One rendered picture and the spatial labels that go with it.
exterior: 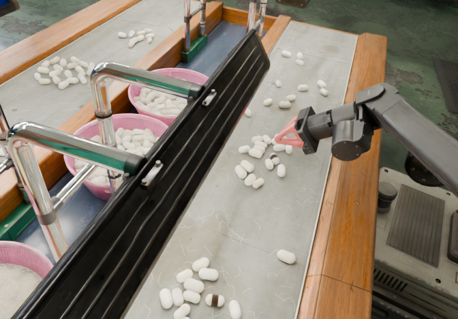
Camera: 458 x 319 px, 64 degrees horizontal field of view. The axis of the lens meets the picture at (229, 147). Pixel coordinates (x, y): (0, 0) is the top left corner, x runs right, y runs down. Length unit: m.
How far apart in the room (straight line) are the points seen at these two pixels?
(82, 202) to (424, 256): 0.96
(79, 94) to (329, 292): 0.87
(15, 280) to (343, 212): 0.65
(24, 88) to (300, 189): 0.86
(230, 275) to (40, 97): 0.77
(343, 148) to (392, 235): 0.57
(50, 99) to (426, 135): 0.97
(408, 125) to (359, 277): 0.29
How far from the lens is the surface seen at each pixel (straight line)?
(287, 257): 0.74
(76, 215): 0.92
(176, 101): 1.11
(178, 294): 0.69
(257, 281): 0.73
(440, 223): 1.37
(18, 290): 0.78
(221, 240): 0.77
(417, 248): 1.26
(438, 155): 0.61
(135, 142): 0.99
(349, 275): 0.75
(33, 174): 0.49
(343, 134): 0.73
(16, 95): 1.23
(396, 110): 0.71
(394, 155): 2.37
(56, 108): 1.15
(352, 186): 0.91
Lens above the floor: 1.37
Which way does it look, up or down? 41 degrees down
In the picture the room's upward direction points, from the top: 6 degrees clockwise
